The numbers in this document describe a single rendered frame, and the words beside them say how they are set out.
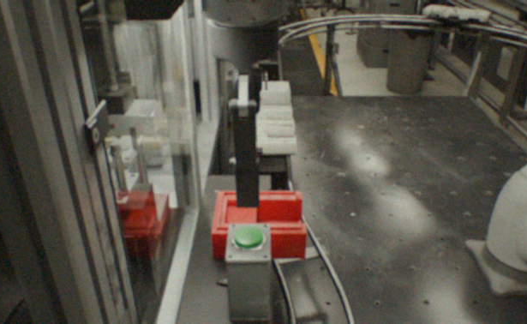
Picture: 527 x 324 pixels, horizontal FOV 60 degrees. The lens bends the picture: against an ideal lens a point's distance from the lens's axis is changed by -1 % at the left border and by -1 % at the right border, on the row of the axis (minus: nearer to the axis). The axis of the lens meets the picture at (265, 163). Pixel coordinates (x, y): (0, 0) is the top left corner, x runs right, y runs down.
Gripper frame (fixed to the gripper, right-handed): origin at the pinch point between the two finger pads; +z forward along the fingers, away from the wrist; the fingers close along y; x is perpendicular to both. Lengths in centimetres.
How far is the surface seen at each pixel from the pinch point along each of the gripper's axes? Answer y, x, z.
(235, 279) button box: 4.0, -1.8, 12.7
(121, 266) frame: 18.6, -10.6, -2.8
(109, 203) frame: 18.4, -10.5, -9.4
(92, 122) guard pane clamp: 19.1, -10.2, -17.1
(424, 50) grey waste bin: -323, 134, 74
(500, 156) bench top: -87, 83, 45
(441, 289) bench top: -25, 42, 44
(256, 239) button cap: 1.1, 1.1, 8.4
